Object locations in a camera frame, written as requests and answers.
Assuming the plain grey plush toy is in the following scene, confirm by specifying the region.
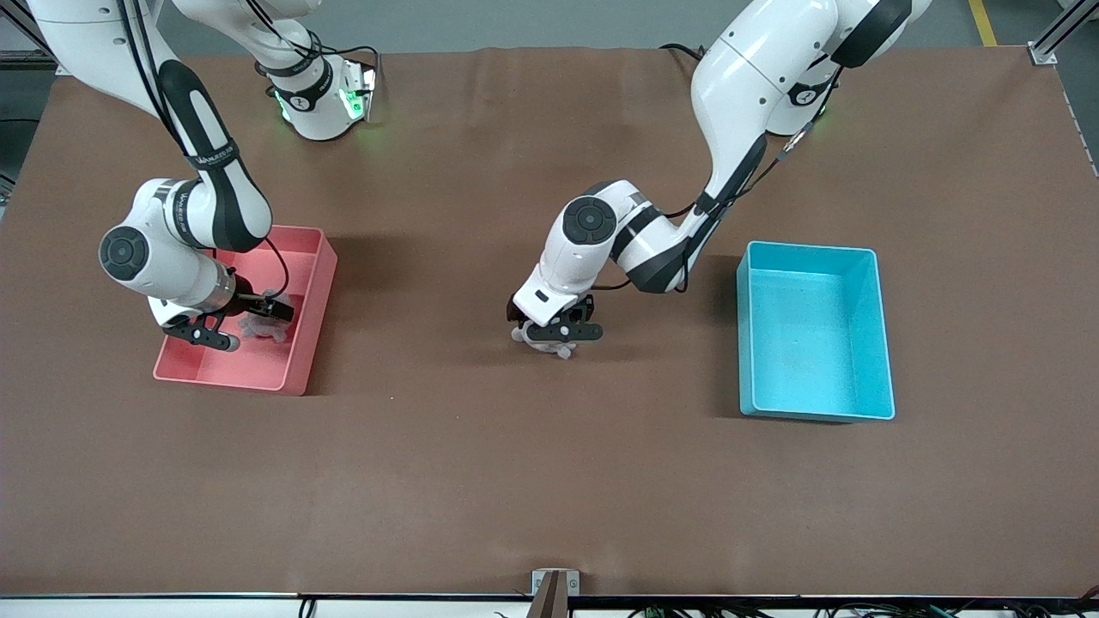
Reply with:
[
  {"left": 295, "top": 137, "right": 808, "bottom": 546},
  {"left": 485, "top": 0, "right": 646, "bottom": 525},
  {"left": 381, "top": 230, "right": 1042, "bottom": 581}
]
[{"left": 239, "top": 309, "right": 293, "bottom": 342}]

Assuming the brown camera post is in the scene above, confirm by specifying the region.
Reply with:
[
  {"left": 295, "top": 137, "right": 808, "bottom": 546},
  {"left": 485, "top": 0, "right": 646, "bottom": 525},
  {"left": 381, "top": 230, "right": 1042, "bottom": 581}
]
[{"left": 526, "top": 573, "right": 569, "bottom": 618}]

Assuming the right arm base connector plate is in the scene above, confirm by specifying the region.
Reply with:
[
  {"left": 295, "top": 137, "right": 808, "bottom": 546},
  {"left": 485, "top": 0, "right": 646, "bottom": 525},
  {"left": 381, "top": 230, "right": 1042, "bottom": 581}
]
[{"left": 342, "top": 58, "right": 379, "bottom": 123}]

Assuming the small metal bracket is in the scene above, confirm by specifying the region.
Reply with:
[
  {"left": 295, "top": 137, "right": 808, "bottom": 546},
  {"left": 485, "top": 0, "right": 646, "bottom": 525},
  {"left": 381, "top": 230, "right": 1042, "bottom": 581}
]
[{"left": 531, "top": 569, "right": 581, "bottom": 597}]

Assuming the blue plastic box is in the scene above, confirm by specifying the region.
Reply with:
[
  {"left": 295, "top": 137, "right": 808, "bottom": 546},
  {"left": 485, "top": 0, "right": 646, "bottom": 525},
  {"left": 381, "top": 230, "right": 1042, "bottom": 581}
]
[{"left": 736, "top": 240, "right": 896, "bottom": 422}]

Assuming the brown table cover sheet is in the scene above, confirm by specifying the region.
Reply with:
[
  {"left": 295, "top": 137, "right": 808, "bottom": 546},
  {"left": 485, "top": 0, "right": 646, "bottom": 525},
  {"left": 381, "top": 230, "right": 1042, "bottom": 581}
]
[{"left": 0, "top": 43, "right": 1099, "bottom": 599}]

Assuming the right arm base black cable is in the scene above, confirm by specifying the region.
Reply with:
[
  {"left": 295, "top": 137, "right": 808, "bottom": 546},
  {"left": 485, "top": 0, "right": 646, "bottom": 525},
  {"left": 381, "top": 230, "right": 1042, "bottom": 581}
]
[{"left": 301, "top": 34, "right": 383, "bottom": 87}]

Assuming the pink plastic box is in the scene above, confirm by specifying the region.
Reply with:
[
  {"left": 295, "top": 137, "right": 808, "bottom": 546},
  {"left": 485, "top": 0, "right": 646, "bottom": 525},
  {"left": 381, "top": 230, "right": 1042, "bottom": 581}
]
[{"left": 153, "top": 220, "right": 338, "bottom": 397}]

